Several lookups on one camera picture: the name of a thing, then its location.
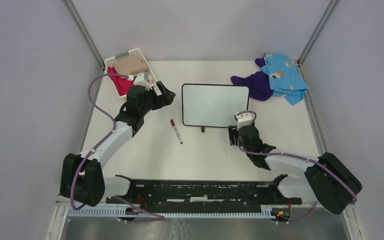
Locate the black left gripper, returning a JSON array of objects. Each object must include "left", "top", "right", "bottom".
[{"left": 140, "top": 81, "right": 176, "bottom": 116}]

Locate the red whiteboard marker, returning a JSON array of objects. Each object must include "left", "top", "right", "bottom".
[{"left": 170, "top": 119, "right": 183, "bottom": 145}]

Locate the black framed whiteboard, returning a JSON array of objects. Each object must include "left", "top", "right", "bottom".
[{"left": 181, "top": 83, "right": 250, "bottom": 128}]

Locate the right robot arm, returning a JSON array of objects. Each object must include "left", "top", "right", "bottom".
[{"left": 227, "top": 125, "right": 363, "bottom": 215}]

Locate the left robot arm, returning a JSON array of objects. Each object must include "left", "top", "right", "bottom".
[{"left": 60, "top": 81, "right": 176, "bottom": 211}]

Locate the white plastic basket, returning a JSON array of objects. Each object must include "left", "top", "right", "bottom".
[{"left": 104, "top": 48, "right": 157, "bottom": 99}]

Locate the magenta cloth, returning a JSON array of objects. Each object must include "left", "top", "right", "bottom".
[{"left": 109, "top": 75, "right": 134, "bottom": 96}]

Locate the beige folded cloth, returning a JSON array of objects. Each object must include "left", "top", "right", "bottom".
[{"left": 112, "top": 55, "right": 149, "bottom": 76}]

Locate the purple cloth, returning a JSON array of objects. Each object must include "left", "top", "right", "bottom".
[{"left": 230, "top": 70, "right": 274, "bottom": 102}]

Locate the blue patterned cloth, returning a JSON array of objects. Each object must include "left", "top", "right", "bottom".
[{"left": 261, "top": 52, "right": 308, "bottom": 106}]

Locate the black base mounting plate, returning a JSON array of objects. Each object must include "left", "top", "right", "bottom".
[{"left": 122, "top": 179, "right": 303, "bottom": 214}]

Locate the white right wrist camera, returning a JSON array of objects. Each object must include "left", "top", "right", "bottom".
[{"left": 234, "top": 110, "right": 257, "bottom": 129}]

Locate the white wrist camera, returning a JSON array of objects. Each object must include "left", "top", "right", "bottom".
[
  {"left": 133, "top": 72, "right": 151, "bottom": 90},
  {"left": 234, "top": 110, "right": 257, "bottom": 129}
]

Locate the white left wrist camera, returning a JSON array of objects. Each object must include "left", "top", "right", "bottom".
[{"left": 133, "top": 72, "right": 151, "bottom": 90}]

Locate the white slotted cable duct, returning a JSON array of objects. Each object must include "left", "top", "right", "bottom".
[{"left": 67, "top": 206, "right": 276, "bottom": 220}]

